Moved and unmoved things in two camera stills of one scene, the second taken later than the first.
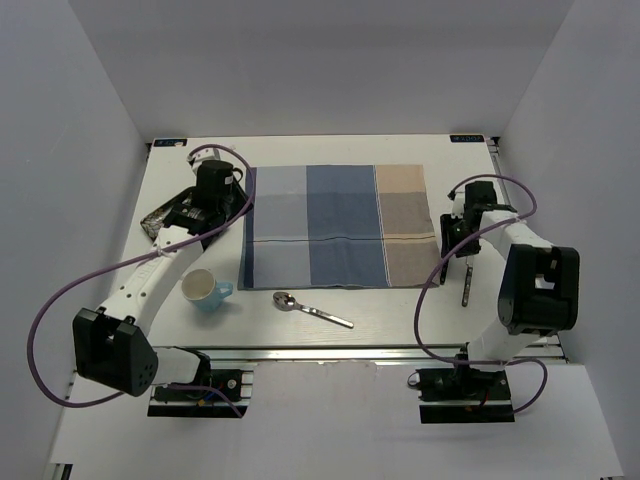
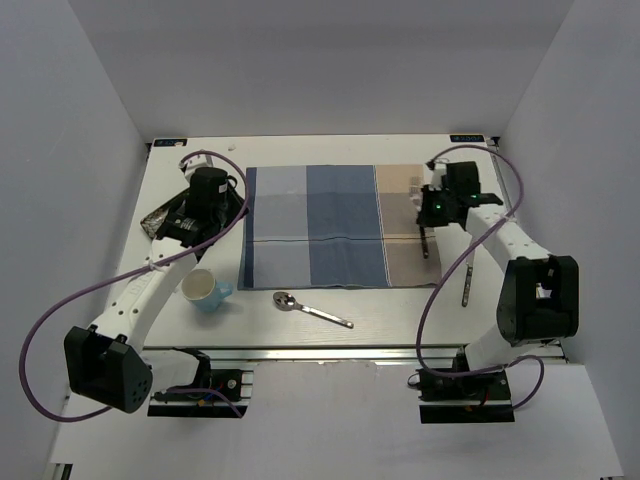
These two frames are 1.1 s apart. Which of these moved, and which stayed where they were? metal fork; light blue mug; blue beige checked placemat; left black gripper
Moved: metal fork
Stayed: light blue mug; blue beige checked placemat; left black gripper
